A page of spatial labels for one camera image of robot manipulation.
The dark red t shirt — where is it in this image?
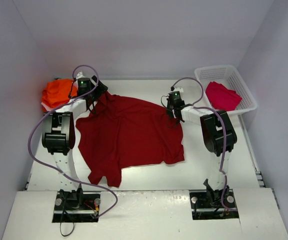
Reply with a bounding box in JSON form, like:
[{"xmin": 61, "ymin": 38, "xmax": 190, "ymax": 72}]
[{"xmin": 76, "ymin": 92, "xmax": 185, "ymax": 188}]

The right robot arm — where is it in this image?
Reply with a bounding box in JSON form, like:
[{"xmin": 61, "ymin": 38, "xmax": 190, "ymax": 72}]
[{"xmin": 166, "ymin": 91, "xmax": 238, "ymax": 206}]

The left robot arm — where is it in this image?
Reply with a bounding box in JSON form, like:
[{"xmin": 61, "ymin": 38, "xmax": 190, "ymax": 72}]
[{"xmin": 41, "ymin": 72, "xmax": 108, "ymax": 191}]

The orange folded t shirt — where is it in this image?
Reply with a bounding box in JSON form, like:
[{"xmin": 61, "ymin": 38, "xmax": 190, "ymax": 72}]
[{"xmin": 41, "ymin": 79, "xmax": 78, "ymax": 108}]

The pink folded t shirt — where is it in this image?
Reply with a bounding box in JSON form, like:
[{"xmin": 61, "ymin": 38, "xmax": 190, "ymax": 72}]
[{"xmin": 41, "ymin": 102, "xmax": 53, "ymax": 112}]

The red t shirt in basket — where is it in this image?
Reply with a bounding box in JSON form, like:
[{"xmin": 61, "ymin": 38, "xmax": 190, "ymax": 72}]
[{"xmin": 205, "ymin": 81, "xmax": 242, "ymax": 111}]

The white plastic basket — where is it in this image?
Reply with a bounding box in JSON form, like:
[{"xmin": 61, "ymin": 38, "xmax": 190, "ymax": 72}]
[{"xmin": 194, "ymin": 64, "xmax": 258, "ymax": 116}]

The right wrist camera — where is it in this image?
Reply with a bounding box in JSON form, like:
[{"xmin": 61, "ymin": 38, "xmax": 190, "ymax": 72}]
[{"xmin": 170, "ymin": 85, "xmax": 184, "ymax": 93}]

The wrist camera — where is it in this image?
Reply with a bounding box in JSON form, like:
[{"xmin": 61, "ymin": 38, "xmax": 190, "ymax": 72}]
[
  {"xmin": 170, "ymin": 85, "xmax": 184, "ymax": 93},
  {"xmin": 75, "ymin": 71, "xmax": 85, "ymax": 80}
]

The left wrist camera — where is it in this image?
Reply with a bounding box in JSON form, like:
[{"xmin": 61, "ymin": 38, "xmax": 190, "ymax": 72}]
[{"xmin": 75, "ymin": 71, "xmax": 85, "ymax": 80}]

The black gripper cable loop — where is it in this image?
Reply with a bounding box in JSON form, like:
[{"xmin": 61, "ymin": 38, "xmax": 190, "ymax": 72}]
[{"xmin": 165, "ymin": 114, "xmax": 181, "ymax": 130}]

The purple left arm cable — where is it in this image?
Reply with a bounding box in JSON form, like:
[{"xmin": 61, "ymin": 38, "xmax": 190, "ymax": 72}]
[{"xmin": 27, "ymin": 64, "xmax": 119, "ymax": 218}]

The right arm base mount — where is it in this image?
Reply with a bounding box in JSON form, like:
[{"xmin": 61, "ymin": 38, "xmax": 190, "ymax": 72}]
[{"xmin": 189, "ymin": 180, "xmax": 239, "ymax": 221}]

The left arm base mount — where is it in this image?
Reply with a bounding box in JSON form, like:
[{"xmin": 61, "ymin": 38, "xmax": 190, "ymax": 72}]
[{"xmin": 51, "ymin": 188, "xmax": 102, "ymax": 237}]

